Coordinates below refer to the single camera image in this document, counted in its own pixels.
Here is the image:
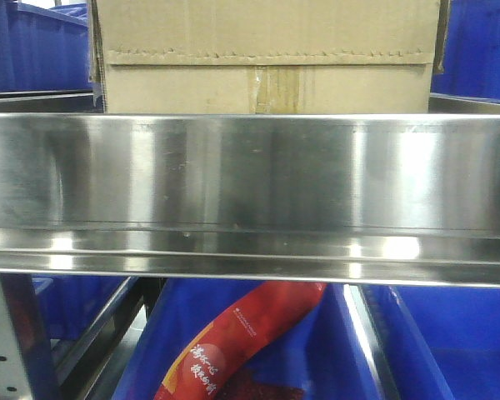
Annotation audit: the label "large plain cardboard box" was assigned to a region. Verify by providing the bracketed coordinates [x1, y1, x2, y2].
[87, 1, 450, 114]

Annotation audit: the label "stainless steel shelf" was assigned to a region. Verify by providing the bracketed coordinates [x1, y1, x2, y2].
[0, 94, 500, 287]

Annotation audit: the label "blue bin lower centre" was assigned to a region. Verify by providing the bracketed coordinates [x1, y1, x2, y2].
[113, 278, 385, 399]

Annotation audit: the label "blue bin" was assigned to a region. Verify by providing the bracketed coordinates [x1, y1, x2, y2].
[431, 1, 500, 101]
[363, 285, 500, 399]
[113, 278, 385, 399]
[0, 1, 92, 93]

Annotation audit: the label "red snack bag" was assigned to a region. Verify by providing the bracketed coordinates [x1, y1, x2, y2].
[154, 281, 327, 399]

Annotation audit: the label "blue bin lower right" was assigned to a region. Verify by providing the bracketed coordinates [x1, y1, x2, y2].
[363, 285, 500, 399]

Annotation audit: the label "blue bin upper left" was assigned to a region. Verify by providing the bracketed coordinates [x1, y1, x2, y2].
[0, 1, 92, 93]

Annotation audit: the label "blue bin upper right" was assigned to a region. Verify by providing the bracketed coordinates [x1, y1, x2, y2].
[431, 1, 500, 101]

